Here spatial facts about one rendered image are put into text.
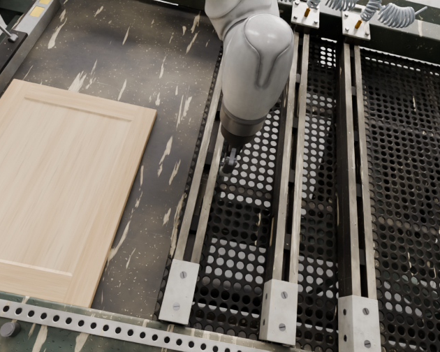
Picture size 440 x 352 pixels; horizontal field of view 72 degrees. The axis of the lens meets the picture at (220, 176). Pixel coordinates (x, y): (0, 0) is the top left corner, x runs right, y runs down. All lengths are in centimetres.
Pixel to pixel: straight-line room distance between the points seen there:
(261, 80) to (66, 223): 59
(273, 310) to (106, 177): 53
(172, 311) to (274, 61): 52
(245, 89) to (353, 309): 55
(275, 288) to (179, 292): 21
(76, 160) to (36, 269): 29
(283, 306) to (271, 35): 54
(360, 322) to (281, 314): 18
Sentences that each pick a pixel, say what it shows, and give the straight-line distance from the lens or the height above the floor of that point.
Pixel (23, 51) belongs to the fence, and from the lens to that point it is 121.
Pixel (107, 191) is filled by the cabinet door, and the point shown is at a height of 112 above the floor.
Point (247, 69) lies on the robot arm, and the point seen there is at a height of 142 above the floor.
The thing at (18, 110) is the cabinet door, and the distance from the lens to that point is 106.
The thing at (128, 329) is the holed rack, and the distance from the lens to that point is 72.
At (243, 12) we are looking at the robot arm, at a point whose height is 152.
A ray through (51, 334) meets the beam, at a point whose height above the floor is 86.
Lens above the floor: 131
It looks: 7 degrees down
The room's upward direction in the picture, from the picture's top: 12 degrees clockwise
